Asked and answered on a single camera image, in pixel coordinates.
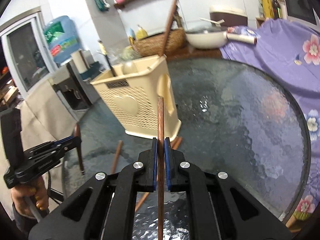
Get brass faucet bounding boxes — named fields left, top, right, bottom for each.
left=174, top=4, right=183, bottom=28

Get grey plastic spoon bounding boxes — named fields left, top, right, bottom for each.
left=122, top=62, right=138, bottom=77

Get dark wooden shelf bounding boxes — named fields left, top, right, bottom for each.
left=0, top=62, right=20, bottom=110

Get cream pan with lid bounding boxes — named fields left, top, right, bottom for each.
left=185, top=25, right=260, bottom=50

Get teal plastic holder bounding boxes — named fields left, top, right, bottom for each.
left=80, top=61, right=102, bottom=82

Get clear plastic bags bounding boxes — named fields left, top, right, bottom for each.
left=96, top=45, right=140, bottom=63

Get black braided cable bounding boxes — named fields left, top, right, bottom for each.
left=45, top=170, right=64, bottom=203

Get brown cream rice cooker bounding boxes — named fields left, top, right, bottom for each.
left=209, top=5, right=248, bottom=28

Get blue water bottle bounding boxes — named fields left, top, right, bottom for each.
left=44, top=15, right=80, bottom=64

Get yellow soap bottle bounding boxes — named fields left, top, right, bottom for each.
left=135, top=25, right=148, bottom=40

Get white cup dispenser tube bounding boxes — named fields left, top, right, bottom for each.
left=71, top=50, right=90, bottom=74

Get woven wash basin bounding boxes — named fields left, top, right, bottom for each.
left=132, top=27, right=187, bottom=57

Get person's left forearm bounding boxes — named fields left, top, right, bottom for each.
left=11, top=202, right=50, bottom=235

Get green packet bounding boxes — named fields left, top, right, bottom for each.
left=94, top=0, right=110, bottom=12

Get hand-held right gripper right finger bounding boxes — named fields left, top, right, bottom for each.
left=164, top=137, right=293, bottom=240

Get wooden counter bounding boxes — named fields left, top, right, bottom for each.
left=166, top=47, right=223, bottom=60

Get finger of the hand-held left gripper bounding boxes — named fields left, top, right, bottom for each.
left=25, top=135, right=77, bottom=154
left=28, top=137, right=82, bottom=167

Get purple floral cloth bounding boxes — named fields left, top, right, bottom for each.
left=220, top=19, right=320, bottom=230

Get white hose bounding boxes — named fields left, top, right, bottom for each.
left=24, top=195, right=42, bottom=222

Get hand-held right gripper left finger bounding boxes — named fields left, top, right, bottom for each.
left=27, top=137, right=158, bottom=240

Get beige perforated utensil holder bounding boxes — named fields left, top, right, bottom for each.
left=89, top=54, right=182, bottom=137

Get white-framed sliding window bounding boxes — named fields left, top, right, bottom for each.
left=0, top=10, right=59, bottom=99

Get beige cloth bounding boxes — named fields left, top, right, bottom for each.
left=15, top=86, right=87, bottom=170

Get grey water dispenser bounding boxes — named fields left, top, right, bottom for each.
left=49, top=62, right=100, bottom=117

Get black gold-tipped utensil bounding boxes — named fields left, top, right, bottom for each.
left=98, top=40, right=117, bottom=77

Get white microwave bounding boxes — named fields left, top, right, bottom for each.
left=282, top=0, right=319, bottom=25

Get brown glass bottle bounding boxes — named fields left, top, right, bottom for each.
left=271, top=0, right=282, bottom=19

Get person's left hand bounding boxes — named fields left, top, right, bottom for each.
left=11, top=180, right=50, bottom=217

